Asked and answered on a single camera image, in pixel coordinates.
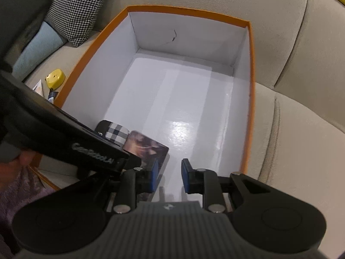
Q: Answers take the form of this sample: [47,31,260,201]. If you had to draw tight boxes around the person's left hand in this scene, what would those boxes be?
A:
[0,150,39,180]

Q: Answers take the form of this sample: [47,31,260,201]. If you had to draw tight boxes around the black white plaid case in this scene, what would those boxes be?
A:
[96,120,130,144]

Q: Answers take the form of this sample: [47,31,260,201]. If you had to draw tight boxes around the light blue pillow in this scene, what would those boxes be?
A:
[12,22,68,80]

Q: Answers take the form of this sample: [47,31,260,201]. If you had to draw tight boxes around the yellow tape measure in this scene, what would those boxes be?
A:
[44,69,66,89]

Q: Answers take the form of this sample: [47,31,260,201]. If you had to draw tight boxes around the houndstooth pillow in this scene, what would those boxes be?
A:
[36,0,115,47]

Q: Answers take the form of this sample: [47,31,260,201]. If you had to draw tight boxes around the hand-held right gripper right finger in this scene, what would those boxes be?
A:
[181,159,271,214]

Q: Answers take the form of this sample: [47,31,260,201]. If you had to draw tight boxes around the beige sofa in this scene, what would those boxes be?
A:
[23,0,345,259]

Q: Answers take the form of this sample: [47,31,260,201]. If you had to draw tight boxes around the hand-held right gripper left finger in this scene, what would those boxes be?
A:
[89,159,160,213]

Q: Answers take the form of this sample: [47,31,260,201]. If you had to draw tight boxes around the dark picture card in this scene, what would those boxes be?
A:
[122,130,170,169]

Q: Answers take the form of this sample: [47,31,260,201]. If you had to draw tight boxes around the orange cardboard box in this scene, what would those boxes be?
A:
[28,5,256,192]

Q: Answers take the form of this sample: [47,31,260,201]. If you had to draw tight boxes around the white paper packet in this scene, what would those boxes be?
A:
[32,79,44,97]

